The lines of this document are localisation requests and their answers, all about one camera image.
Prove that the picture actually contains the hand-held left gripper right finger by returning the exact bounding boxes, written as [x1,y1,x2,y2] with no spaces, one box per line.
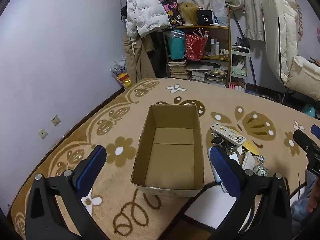
[207,145,293,240]

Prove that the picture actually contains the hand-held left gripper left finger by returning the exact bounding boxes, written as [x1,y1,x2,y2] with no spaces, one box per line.
[25,144,110,240]

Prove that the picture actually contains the white remote control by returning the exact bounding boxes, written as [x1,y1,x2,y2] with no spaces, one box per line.
[210,124,247,146]

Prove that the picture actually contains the brown cardboard box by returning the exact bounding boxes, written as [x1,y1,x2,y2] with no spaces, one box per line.
[130,104,205,198]

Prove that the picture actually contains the person's right hand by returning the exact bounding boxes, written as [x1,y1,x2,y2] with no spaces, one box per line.
[306,185,320,213]

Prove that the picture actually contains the teal round object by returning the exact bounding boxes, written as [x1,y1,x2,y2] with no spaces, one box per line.
[301,104,316,117]

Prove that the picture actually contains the white rectangular case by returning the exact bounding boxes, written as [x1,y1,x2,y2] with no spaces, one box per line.
[241,151,256,172]

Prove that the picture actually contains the bunch of keys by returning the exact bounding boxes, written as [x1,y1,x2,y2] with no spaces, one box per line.
[211,132,243,155]

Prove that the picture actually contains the beige floral rug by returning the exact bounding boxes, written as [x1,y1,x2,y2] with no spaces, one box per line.
[7,77,320,240]

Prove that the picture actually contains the person's jeans leg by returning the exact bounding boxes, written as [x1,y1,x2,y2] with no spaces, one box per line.
[291,172,320,224]

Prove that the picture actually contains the pink items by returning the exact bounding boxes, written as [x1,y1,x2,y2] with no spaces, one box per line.
[230,81,245,92]

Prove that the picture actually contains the cream duvet on chair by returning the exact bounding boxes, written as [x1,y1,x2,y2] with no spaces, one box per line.
[261,0,320,100]

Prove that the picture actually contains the wide stack of books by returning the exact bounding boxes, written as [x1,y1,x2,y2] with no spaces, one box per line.
[191,70,227,85]

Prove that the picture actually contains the plush cat toy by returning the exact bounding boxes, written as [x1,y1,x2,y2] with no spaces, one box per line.
[232,57,247,69]

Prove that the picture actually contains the plush toy bouquet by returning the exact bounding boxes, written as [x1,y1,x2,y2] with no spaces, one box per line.
[110,56,133,89]

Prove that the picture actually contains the flat cardboard sheets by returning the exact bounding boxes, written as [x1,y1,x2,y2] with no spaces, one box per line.
[186,62,223,72]

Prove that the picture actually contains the white trolley cart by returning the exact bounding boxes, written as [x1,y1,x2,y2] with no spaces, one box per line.
[229,45,250,92]

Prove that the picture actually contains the tall stack of books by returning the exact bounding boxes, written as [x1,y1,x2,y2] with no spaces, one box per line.
[168,59,190,80]

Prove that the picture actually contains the beige trench coat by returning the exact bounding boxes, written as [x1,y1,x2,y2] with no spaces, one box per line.
[122,34,155,85]

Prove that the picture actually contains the wooden shelf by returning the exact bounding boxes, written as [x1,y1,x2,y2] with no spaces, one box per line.
[164,5,232,88]

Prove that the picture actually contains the red gift bag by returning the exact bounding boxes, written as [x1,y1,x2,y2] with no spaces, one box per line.
[185,29,209,60]

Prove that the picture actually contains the dark hanging clothes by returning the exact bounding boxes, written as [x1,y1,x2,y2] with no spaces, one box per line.
[146,30,168,78]

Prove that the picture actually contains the teal bag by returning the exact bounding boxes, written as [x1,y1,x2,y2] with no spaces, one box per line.
[166,30,187,60]

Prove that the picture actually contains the black box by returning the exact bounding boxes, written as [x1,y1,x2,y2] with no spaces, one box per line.
[197,9,215,26]

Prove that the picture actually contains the white plastic bag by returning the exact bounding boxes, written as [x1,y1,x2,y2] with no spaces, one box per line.
[210,0,229,27]

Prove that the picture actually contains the blonde wig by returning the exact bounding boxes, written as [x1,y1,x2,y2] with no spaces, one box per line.
[178,2,202,26]

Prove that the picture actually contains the colourful cartoon bag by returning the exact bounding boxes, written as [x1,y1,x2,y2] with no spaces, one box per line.
[161,0,184,29]

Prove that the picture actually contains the white puffer jacket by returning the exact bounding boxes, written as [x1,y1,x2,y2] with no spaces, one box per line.
[125,0,172,40]

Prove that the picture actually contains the green keychain charm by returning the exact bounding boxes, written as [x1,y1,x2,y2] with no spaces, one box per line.
[252,164,268,177]

